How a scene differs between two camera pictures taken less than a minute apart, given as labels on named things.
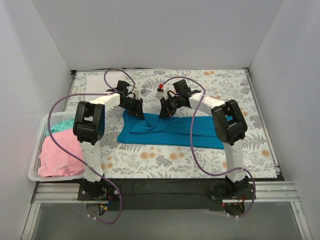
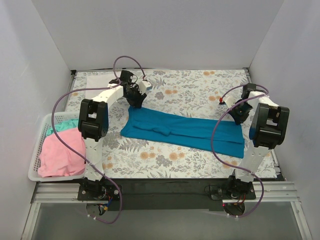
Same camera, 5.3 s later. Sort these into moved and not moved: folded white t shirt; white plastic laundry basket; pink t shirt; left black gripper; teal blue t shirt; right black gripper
Moved: left black gripper; right black gripper
Not moved: teal blue t shirt; pink t shirt; white plastic laundry basket; folded white t shirt
